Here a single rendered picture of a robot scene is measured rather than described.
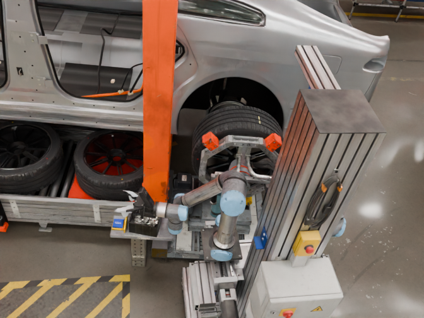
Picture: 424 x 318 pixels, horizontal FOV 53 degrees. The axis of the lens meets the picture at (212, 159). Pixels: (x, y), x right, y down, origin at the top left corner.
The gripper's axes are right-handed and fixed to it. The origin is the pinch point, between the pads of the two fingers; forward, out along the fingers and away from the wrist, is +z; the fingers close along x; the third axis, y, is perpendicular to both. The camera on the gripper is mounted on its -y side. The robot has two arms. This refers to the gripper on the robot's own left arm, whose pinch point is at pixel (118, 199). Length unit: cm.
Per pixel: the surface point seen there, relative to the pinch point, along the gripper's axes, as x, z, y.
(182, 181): 101, -22, 68
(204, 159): 70, -38, 20
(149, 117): 53, -4, -17
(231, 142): 70, -53, 3
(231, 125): 81, -52, -3
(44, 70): 99, 78, -11
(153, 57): 47, -5, -57
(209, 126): 86, -37, 4
